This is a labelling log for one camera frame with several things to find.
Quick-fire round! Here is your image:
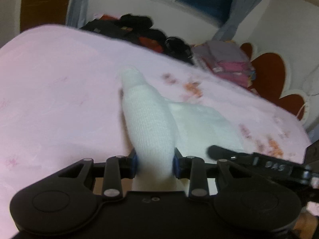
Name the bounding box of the red white flower headboard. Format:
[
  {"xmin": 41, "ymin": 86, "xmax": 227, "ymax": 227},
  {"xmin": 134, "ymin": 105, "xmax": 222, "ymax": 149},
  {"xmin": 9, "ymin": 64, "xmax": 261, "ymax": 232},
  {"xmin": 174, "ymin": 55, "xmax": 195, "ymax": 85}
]
[{"xmin": 241, "ymin": 42, "xmax": 310, "ymax": 124}]

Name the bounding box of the grey curtain right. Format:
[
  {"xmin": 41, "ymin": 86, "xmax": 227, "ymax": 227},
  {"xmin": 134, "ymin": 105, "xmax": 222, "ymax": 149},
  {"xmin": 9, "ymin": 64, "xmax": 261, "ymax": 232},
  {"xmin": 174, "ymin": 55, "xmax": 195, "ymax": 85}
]
[{"xmin": 212, "ymin": 0, "xmax": 262, "ymax": 41}]

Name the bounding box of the brown wooden door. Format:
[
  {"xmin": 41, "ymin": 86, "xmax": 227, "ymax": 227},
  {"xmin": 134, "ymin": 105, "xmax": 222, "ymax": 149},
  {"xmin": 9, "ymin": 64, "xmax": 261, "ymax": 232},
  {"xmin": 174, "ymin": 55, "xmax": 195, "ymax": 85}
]
[{"xmin": 20, "ymin": 0, "xmax": 70, "ymax": 32}]

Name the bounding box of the pink floral bed sheet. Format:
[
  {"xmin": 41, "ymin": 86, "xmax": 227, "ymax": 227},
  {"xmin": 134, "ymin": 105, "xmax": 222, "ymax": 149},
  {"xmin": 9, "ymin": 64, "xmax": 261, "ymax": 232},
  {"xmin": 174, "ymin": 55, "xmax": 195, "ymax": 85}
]
[{"xmin": 1, "ymin": 25, "xmax": 310, "ymax": 238}]

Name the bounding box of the white charger cable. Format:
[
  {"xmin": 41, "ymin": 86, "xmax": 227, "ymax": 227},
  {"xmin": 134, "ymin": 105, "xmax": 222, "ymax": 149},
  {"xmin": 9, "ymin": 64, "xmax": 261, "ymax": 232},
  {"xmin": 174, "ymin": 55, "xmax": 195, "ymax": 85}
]
[{"xmin": 295, "ymin": 74, "xmax": 319, "ymax": 120}]

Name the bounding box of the grey curtain left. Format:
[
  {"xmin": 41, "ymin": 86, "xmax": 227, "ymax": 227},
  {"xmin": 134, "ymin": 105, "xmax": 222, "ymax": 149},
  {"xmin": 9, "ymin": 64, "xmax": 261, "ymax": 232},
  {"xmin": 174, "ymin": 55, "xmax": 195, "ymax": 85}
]
[{"xmin": 65, "ymin": 0, "xmax": 89, "ymax": 29}]

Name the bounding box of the grey curtain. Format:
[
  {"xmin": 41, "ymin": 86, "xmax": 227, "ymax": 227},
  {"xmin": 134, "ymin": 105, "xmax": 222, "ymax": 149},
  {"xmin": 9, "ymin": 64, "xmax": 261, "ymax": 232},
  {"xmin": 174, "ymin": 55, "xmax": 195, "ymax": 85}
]
[
  {"xmin": 65, "ymin": 0, "xmax": 89, "ymax": 29},
  {"xmin": 212, "ymin": 0, "xmax": 262, "ymax": 41}
]

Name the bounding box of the pile of dark clothes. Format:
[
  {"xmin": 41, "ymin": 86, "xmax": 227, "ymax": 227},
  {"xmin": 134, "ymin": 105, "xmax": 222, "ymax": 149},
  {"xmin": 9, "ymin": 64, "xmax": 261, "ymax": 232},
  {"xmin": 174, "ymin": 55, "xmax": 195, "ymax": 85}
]
[{"xmin": 81, "ymin": 14, "xmax": 193, "ymax": 65}]

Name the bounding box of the right hand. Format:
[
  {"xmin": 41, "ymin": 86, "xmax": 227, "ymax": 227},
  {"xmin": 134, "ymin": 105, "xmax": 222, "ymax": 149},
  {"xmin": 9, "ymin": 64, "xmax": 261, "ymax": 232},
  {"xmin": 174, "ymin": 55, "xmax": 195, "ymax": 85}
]
[{"xmin": 293, "ymin": 211, "xmax": 319, "ymax": 239}]

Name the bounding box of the stack of folded clothes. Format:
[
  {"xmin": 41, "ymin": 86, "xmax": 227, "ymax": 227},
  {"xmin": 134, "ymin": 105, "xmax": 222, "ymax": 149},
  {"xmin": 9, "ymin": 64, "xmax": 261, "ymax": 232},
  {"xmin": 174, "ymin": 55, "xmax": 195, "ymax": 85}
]
[{"xmin": 192, "ymin": 40, "xmax": 255, "ymax": 88}]

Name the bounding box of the white small cloth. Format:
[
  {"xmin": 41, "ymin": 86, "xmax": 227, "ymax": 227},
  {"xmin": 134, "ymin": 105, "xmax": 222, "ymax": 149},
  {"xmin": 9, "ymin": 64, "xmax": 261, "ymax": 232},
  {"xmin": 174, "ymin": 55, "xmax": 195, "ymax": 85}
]
[{"xmin": 121, "ymin": 69, "xmax": 244, "ymax": 192}]

